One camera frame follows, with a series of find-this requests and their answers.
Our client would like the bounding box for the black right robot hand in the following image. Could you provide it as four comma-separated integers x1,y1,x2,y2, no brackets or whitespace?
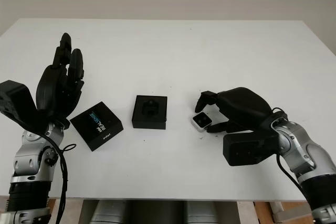
194,87,275,134

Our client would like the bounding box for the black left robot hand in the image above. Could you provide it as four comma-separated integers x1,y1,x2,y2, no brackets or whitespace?
36,32,85,125

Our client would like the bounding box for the small silver depth camera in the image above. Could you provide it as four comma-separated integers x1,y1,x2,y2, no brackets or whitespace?
191,112,211,132

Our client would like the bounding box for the black RealSense box lid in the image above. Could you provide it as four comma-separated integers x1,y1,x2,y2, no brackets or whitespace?
69,101,125,153

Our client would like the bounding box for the black box base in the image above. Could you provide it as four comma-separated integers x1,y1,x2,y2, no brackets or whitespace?
132,94,168,130

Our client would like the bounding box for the silver right robot thigh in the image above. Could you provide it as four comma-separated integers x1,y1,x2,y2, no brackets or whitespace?
183,200,218,224

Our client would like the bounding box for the silver robot thigh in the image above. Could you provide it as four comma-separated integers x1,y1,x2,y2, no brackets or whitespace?
183,200,218,224
90,200,127,224

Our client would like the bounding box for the silver left robot thigh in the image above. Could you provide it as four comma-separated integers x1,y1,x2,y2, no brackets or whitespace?
90,200,127,224

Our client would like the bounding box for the dark robot waist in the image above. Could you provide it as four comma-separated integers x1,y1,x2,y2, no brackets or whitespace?
125,200,184,224

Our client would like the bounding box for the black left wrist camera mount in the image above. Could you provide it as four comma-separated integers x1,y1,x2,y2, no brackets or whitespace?
0,79,50,135

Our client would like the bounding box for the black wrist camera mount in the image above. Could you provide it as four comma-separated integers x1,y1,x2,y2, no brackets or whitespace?
223,129,279,167
0,79,50,135

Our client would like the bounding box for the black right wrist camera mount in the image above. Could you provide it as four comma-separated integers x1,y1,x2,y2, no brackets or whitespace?
223,129,279,167

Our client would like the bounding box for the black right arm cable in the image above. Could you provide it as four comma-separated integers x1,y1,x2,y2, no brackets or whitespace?
276,153,314,208

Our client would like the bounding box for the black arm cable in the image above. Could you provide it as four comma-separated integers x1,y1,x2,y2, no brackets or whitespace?
276,153,314,208
39,126,77,224

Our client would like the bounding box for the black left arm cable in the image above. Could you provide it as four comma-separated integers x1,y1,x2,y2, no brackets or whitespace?
39,126,77,224

